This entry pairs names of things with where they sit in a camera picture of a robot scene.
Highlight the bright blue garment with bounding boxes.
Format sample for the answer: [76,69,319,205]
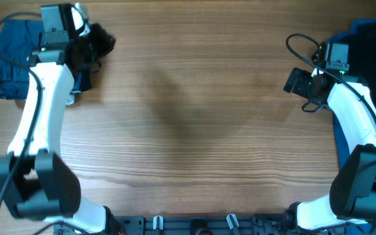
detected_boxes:
[326,19,376,234]

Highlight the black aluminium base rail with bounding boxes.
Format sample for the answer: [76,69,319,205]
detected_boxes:
[52,213,344,235]

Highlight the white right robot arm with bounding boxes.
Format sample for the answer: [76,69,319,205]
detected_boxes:
[284,42,376,231]

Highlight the dark blue shorts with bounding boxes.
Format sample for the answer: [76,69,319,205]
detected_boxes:
[0,18,93,100]

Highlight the folded light grey garment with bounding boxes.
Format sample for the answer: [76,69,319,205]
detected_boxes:
[66,93,75,106]

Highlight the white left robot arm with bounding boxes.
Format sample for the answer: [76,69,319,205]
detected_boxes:
[0,3,124,234]

